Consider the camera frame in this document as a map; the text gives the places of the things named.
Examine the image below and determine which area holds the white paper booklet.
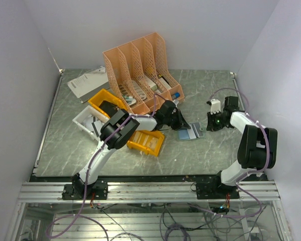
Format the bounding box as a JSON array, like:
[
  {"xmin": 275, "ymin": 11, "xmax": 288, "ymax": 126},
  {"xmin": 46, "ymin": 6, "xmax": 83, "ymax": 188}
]
[{"xmin": 67, "ymin": 66, "xmax": 110, "ymax": 103}]

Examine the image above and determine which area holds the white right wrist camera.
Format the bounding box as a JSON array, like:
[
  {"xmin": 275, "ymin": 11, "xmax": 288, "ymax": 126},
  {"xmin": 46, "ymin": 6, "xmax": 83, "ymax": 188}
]
[{"xmin": 207, "ymin": 99, "xmax": 221, "ymax": 114}]

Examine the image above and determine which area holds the peach plastic file organizer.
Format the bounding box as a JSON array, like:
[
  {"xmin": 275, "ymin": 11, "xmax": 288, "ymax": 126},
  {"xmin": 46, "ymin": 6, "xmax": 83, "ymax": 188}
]
[{"xmin": 103, "ymin": 33, "xmax": 185, "ymax": 114}]

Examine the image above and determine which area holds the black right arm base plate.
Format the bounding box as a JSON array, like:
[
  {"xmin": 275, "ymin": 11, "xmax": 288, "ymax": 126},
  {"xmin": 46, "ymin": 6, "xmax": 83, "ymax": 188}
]
[{"xmin": 191, "ymin": 183, "xmax": 240, "ymax": 200}]

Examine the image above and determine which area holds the blue capped bottle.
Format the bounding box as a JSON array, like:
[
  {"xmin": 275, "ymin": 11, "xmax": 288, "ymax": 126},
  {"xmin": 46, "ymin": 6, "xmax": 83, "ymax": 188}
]
[{"xmin": 171, "ymin": 92, "xmax": 180, "ymax": 100}]

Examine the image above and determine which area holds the yellow bin with cards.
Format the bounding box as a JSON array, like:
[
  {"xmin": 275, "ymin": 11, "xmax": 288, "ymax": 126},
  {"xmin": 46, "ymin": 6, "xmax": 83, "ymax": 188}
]
[{"xmin": 126, "ymin": 131, "xmax": 165, "ymax": 157}]

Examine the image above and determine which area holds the aluminium frame rail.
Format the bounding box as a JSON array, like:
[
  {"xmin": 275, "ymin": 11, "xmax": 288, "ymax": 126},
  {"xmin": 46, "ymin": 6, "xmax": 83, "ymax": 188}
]
[{"xmin": 18, "ymin": 181, "xmax": 280, "ymax": 203}]

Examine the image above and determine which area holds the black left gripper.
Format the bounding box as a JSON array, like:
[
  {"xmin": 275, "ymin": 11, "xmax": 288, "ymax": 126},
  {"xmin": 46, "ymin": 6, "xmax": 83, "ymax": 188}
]
[{"xmin": 164, "ymin": 110, "xmax": 191, "ymax": 132}]

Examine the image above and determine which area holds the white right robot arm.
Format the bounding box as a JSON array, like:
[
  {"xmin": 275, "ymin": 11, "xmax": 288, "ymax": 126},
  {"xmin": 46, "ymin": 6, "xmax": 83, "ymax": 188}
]
[{"xmin": 206, "ymin": 96, "xmax": 278, "ymax": 199}]

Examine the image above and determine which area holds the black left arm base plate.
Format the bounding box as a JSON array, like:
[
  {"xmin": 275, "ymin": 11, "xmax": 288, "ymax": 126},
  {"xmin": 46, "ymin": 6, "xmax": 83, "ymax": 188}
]
[{"xmin": 62, "ymin": 182, "xmax": 109, "ymax": 200}]

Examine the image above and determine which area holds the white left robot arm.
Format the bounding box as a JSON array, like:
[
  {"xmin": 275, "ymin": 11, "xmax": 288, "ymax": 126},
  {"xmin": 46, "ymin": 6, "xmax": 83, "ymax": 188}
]
[{"xmin": 70, "ymin": 100, "xmax": 191, "ymax": 199}]

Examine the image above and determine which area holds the white stapler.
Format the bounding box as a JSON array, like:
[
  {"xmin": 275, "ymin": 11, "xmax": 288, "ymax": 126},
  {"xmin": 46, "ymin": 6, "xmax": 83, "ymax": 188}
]
[{"xmin": 124, "ymin": 96, "xmax": 137, "ymax": 106}]

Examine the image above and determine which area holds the yellow bin with black items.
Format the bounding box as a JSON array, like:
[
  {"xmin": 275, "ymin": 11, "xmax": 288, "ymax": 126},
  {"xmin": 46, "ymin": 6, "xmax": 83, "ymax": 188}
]
[{"xmin": 88, "ymin": 88, "xmax": 127, "ymax": 118}]

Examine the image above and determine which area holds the white bin with cards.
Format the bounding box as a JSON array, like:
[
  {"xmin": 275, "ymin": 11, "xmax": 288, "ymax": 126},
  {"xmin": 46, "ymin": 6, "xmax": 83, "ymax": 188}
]
[{"xmin": 72, "ymin": 106, "xmax": 109, "ymax": 141}]

